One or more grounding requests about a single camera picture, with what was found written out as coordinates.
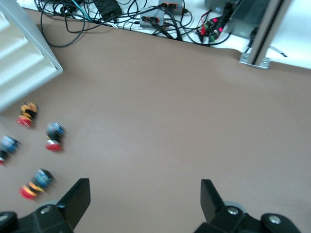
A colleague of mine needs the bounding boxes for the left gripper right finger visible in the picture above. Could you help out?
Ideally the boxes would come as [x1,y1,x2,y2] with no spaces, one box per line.
[194,179,300,233]

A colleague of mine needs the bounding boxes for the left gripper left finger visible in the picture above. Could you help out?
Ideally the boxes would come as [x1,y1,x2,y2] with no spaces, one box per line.
[0,178,91,233]

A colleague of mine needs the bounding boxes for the red push button blue base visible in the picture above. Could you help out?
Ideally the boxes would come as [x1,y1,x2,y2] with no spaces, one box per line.
[0,134,22,167]
[45,122,66,152]

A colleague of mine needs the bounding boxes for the red button orange base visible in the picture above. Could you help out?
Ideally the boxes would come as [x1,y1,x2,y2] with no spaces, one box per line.
[16,100,39,128]

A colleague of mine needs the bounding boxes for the brown paper table cover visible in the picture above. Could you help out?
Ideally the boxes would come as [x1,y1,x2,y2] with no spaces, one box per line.
[0,23,311,233]

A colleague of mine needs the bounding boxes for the white plastic stepped bin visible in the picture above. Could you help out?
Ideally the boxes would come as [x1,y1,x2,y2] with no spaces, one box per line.
[0,0,64,112]

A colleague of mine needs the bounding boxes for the grey metal power supply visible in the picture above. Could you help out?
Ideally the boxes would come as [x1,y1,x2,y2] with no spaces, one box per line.
[228,0,270,39]

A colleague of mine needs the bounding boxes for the black power adapter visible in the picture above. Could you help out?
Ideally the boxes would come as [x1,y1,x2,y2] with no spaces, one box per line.
[96,0,122,20]

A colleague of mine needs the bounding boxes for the grey hub box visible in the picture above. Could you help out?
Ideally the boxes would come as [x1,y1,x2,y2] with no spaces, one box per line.
[159,0,185,14]
[139,7,168,30]

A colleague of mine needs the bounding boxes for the red button yellow ring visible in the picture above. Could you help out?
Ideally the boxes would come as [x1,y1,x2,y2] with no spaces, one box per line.
[18,168,58,201]

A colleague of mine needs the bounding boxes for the black looped cable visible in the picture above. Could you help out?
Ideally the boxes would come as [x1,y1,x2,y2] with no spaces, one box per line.
[40,9,115,48]

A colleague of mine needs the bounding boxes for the aluminium post with bracket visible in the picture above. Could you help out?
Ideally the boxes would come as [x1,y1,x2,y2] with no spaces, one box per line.
[238,0,291,70]

